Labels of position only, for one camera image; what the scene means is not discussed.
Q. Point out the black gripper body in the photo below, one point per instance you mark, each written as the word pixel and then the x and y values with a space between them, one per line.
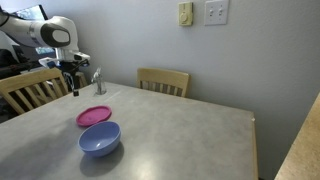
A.
pixel 74 68

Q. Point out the pink plastic plate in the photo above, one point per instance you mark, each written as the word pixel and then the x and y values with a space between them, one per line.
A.
pixel 93 115

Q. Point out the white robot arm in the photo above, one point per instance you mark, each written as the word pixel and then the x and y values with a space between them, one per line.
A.
pixel 43 31

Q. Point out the blue plastic bowl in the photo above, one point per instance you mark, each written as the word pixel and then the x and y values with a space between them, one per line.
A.
pixel 99 138

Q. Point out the wooden chair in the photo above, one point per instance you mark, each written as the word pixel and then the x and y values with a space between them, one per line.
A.
pixel 30 81
pixel 81 79
pixel 163 80

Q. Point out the clear glass jar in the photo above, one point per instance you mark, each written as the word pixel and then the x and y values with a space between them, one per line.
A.
pixel 100 87

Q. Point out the metal fork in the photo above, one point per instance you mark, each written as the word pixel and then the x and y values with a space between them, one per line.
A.
pixel 96 75

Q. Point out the computer monitor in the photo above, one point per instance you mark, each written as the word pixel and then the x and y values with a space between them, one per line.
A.
pixel 33 13

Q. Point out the wooden countertop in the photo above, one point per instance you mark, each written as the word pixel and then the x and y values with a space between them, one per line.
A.
pixel 301 146

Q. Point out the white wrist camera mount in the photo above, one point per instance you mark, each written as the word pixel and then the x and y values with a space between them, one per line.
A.
pixel 66 56

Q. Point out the beige wall thermostat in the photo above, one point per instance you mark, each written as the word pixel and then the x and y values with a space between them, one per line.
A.
pixel 185 14

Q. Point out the white light switch plate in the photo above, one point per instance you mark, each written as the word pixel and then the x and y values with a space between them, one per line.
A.
pixel 216 12

